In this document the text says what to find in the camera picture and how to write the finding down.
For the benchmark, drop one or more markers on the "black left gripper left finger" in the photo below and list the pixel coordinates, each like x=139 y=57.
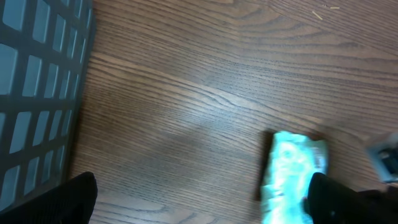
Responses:
x=72 y=202

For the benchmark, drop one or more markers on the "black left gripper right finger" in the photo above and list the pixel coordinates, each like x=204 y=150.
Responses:
x=329 y=201

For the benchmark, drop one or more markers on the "teal wet wipes packet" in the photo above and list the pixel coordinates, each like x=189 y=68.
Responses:
x=293 y=160

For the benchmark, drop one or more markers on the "dark grey plastic basket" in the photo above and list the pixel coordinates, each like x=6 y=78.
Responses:
x=45 y=50

